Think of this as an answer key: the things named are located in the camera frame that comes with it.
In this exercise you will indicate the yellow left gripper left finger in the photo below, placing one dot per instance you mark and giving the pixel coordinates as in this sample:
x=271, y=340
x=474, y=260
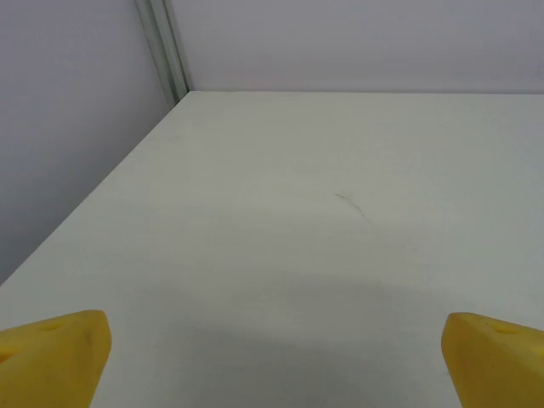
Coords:
x=51, y=361

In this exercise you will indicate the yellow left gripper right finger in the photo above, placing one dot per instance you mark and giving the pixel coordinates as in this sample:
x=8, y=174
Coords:
x=493, y=365

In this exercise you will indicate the aluminium frame corner post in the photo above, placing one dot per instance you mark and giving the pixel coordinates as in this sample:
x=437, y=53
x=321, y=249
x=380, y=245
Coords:
x=166, y=55

